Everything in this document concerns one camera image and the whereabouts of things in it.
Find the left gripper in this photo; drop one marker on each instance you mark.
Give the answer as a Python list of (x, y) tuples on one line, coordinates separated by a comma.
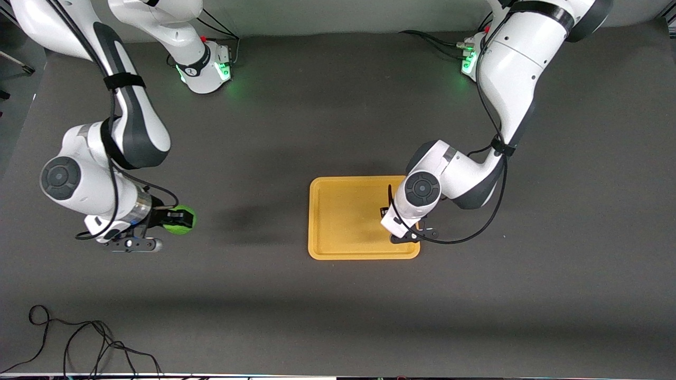
[(383, 211)]

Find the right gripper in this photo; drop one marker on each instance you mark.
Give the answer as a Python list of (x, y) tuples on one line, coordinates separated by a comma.
[(157, 216)]

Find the green apple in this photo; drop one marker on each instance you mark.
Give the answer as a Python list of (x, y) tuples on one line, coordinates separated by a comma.
[(185, 226)]

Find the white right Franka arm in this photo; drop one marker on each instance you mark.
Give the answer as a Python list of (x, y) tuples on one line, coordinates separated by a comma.
[(137, 126)]

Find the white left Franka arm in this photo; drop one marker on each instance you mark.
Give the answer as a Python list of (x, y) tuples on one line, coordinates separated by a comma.
[(517, 63)]

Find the yellow plastic tray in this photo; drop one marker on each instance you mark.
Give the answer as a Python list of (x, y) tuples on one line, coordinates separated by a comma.
[(346, 221)]

